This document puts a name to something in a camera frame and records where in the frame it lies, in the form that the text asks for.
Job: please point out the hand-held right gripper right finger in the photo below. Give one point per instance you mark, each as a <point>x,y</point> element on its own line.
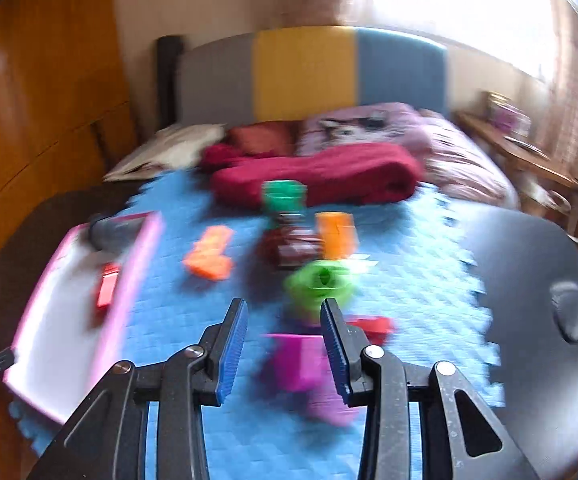
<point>336,355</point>

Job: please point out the pink rimmed white tray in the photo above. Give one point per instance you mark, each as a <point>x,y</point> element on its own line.
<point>69,310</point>

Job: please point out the orange stepped building block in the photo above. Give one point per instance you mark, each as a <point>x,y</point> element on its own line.
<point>209,255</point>

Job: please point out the magenta building block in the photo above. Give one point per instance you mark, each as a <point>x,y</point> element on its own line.
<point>296,365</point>

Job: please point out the red plastic piece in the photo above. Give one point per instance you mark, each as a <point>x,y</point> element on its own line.
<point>108,286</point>

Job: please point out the crimson blanket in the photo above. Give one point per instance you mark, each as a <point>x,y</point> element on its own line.
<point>339,175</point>

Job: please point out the dark red pillow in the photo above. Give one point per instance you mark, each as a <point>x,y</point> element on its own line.
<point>261,137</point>

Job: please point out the white cloth bag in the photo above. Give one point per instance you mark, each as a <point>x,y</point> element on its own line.
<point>169,150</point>

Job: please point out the teal green plastic spool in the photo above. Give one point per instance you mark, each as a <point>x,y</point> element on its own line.
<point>284,197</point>

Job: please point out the black upright post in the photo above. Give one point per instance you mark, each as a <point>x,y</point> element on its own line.
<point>169,75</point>

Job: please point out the wooden wardrobe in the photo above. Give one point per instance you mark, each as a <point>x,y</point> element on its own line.
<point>29,85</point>

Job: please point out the purple cat print pillow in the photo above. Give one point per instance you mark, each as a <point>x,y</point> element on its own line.
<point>349,127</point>

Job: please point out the red building block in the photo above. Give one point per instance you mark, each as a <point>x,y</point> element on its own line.
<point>371,327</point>

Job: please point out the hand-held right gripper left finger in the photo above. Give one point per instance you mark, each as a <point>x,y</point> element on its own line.
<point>231,355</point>

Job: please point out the orange cup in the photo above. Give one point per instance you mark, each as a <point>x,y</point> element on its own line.
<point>338,235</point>

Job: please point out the dark red jar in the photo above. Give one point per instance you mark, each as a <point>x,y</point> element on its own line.
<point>289,247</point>

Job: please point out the wooden side table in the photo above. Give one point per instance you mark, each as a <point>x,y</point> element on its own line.
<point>529,160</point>

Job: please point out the grey yellow blue headboard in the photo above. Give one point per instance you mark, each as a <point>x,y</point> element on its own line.
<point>304,75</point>

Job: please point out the bright window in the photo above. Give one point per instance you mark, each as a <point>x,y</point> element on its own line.
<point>459,5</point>

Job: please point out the purple box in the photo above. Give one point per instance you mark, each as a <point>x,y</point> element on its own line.
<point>509,115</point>

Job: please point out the blue foam mat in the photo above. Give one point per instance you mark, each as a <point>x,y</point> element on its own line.
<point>179,310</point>

